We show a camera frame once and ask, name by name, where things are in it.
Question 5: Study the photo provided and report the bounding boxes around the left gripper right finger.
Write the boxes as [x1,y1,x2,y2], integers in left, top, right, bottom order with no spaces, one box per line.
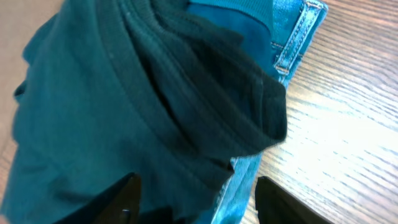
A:
[255,176,331,224]

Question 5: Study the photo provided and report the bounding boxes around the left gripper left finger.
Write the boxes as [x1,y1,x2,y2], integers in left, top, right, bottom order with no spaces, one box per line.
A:
[57,173,141,224]

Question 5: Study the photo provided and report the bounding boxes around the dark navy t-shirt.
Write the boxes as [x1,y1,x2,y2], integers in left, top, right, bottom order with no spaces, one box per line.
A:
[1,1,287,223]

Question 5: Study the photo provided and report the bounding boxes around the folded light blue jeans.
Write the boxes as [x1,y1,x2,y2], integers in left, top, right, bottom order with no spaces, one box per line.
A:
[192,0,329,224]

